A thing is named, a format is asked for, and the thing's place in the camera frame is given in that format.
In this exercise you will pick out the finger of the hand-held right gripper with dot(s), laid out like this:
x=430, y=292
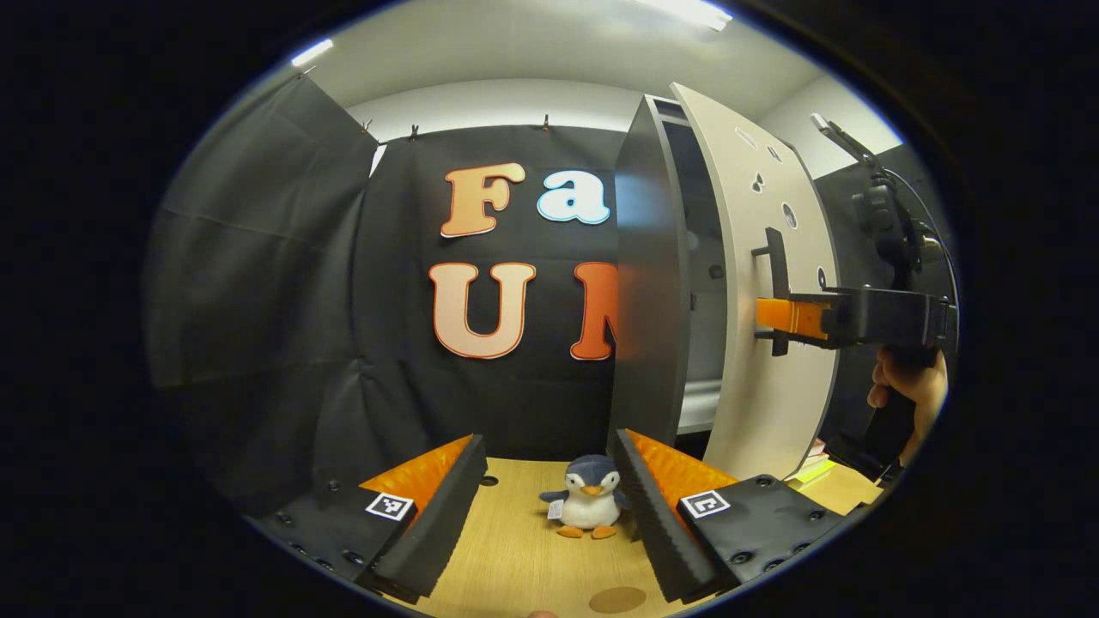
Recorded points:
x=794, y=316

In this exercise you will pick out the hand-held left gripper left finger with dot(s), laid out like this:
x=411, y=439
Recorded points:
x=438, y=524

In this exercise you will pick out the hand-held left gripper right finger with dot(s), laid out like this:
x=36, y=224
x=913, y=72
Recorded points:
x=657, y=524

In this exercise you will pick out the round brown coaster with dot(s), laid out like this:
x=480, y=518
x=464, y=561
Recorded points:
x=616, y=599

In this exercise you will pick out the white cabinet door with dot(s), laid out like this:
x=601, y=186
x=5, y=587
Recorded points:
x=755, y=412

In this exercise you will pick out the grey cabinet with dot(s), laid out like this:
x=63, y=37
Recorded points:
x=652, y=300

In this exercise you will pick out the white cabinet shelf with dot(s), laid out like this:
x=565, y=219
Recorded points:
x=700, y=408

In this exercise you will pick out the penguin plush toy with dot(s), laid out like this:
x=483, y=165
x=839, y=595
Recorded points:
x=591, y=502

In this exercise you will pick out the black backdrop cloth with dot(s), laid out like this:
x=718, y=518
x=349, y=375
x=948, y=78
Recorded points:
x=275, y=283

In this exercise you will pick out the ceiling strip light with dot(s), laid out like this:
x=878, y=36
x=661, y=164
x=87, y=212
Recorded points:
x=312, y=51
x=687, y=11

